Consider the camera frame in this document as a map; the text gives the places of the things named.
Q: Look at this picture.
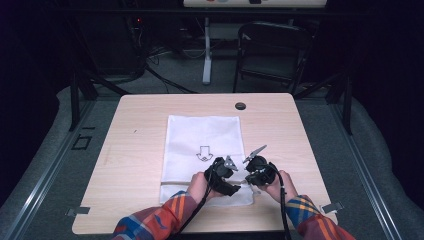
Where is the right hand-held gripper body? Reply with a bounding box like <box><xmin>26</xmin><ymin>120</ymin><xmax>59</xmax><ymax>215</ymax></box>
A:
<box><xmin>242</xmin><ymin>144</ymin><xmax>278</xmax><ymax>187</ymax></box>

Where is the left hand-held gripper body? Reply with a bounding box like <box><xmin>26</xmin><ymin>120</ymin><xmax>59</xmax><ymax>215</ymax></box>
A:
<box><xmin>203</xmin><ymin>155</ymin><xmax>240</xmax><ymax>192</ymax></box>

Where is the white zippered cloth bag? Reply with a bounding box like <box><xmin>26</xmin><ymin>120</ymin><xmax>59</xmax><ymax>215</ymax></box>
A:
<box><xmin>158</xmin><ymin>114</ymin><xmax>255</xmax><ymax>208</ymax></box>

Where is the person's left hand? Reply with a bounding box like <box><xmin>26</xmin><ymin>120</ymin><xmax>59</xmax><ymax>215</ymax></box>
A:
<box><xmin>186</xmin><ymin>171</ymin><xmax>224</xmax><ymax>205</ymax></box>

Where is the person's right hand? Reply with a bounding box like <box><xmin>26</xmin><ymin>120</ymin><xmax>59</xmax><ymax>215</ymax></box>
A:
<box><xmin>257</xmin><ymin>169</ymin><xmax>299</xmax><ymax>205</ymax></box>

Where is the black metal stand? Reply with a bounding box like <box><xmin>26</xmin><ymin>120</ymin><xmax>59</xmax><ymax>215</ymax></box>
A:
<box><xmin>68</xmin><ymin>69</ymin><xmax>132</xmax><ymax>133</ymax></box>
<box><xmin>293</xmin><ymin>70</ymin><xmax>355</xmax><ymax>136</ymax></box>

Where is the black folding chair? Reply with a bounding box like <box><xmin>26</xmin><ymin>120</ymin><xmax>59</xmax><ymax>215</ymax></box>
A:
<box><xmin>232</xmin><ymin>21</ymin><xmax>316</xmax><ymax>96</ymax></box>

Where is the white desk leg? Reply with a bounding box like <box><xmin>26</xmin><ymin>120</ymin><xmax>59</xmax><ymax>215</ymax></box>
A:
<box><xmin>201</xmin><ymin>16</ymin><xmax>214</xmax><ymax>86</ymax></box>

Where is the black computer tower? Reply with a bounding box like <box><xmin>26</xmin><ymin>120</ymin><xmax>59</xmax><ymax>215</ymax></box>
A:
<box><xmin>79</xmin><ymin>13</ymin><xmax>145</xmax><ymax>76</ymax></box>

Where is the left hand-held gripper black cable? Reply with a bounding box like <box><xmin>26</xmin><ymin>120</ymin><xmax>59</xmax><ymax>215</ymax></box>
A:
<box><xmin>166</xmin><ymin>159</ymin><xmax>218</xmax><ymax>240</ymax></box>

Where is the hand-held gripper black cable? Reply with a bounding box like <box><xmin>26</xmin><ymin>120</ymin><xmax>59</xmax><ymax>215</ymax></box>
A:
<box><xmin>166</xmin><ymin>159</ymin><xmax>218</xmax><ymax>240</ymax></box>
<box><xmin>268</xmin><ymin>161</ymin><xmax>294</xmax><ymax>240</ymax></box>

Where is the right hand-held gripper black cable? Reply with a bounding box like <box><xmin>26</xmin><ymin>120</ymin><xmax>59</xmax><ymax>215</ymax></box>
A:
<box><xmin>268</xmin><ymin>161</ymin><xmax>294</xmax><ymax>240</ymax></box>

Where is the grey table edge bracket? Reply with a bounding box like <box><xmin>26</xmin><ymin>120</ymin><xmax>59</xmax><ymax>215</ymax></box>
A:
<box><xmin>320</xmin><ymin>201</ymin><xmax>345</xmax><ymax>215</ymax></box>
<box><xmin>65</xmin><ymin>206</ymin><xmax>91</xmax><ymax>217</ymax></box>

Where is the black floor cable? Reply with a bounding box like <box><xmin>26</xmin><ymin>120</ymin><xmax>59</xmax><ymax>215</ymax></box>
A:
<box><xmin>143</xmin><ymin>63</ymin><xmax>199</xmax><ymax>95</ymax></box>

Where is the aluminium floor rail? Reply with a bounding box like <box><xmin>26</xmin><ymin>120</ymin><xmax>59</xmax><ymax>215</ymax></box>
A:
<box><xmin>329</xmin><ymin>99</ymin><xmax>404</xmax><ymax>240</ymax></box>
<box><xmin>2</xmin><ymin>99</ymin><xmax>97</xmax><ymax>240</ymax></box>

